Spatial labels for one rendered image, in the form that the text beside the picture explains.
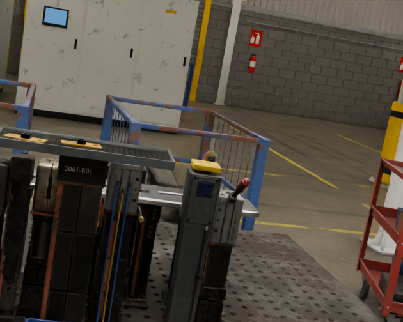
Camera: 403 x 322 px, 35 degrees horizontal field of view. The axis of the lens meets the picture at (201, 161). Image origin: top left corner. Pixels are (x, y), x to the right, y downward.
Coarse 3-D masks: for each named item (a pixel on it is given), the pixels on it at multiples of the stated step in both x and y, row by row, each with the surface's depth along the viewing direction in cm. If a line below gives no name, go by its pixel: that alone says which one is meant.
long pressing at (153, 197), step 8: (32, 184) 160; (144, 184) 182; (104, 192) 164; (144, 192) 172; (152, 192) 174; (160, 192) 176; (168, 192) 177; (176, 192) 178; (144, 200) 165; (152, 200) 166; (160, 200) 166; (168, 200) 167; (176, 200) 170; (248, 200) 186; (248, 208) 175; (248, 216) 170; (256, 216) 171
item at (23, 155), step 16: (16, 160) 144; (32, 160) 145; (16, 176) 145; (32, 176) 147; (16, 192) 146; (16, 208) 147; (16, 224) 147; (16, 240) 148; (16, 256) 149; (0, 272) 149; (16, 272) 150; (0, 288) 150; (16, 288) 153; (0, 304) 151; (0, 320) 151
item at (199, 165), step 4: (192, 160) 142; (196, 160) 142; (200, 160) 143; (192, 164) 140; (196, 164) 138; (200, 164) 138; (204, 164) 139; (208, 164) 140; (212, 164) 141; (216, 164) 141; (196, 168) 138; (200, 168) 138; (204, 168) 138; (208, 168) 138; (212, 168) 138; (216, 168) 138; (220, 168) 138; (204, 172) 140; (208, 172) 140; (220, 172) 139
